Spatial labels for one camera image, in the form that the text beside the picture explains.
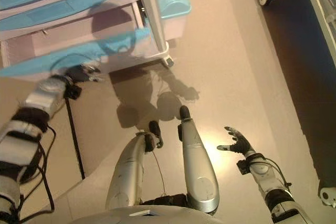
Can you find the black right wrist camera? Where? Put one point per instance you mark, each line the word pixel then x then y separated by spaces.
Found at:
pixel 242 167

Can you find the grey cart caster wheel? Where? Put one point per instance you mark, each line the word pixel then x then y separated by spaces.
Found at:
pixel 169 62

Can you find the deep blue fronted drawer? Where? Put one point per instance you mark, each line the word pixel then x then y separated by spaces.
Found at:
pixel 31 68

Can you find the dark robot right hand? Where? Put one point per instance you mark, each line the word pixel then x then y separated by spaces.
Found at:
pixel 240 145

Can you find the white hospital bed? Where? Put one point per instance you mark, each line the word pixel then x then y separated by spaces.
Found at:
pixel 317 11

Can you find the silver robot leg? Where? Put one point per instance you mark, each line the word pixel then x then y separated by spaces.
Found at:
pixel 197 161
pixel 128 171

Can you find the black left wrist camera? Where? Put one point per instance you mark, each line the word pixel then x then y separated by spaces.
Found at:
pixel 72 92

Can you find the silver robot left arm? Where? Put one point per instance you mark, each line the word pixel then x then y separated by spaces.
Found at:
pixel 39 98

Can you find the silver robot left leg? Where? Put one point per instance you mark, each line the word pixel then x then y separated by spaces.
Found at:
pixel 128 171

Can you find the dark robot left hand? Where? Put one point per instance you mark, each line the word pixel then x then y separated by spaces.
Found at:
pixel 81 74

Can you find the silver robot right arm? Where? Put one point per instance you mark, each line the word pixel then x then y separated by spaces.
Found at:
pixel 265 179

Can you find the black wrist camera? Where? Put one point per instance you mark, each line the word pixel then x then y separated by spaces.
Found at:
pixel 242 167
pixel 72 92

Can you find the silver robot right leg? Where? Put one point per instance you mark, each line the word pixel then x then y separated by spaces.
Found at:
pixel 197 161

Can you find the blue lidded waste bin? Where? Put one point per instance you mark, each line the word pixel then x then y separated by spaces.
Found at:
pixel 174 6

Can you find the white medical cart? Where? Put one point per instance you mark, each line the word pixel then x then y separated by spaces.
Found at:
pixel 153 11

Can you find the grey robot torso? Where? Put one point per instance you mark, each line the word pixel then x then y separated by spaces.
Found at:
pixel 157 217

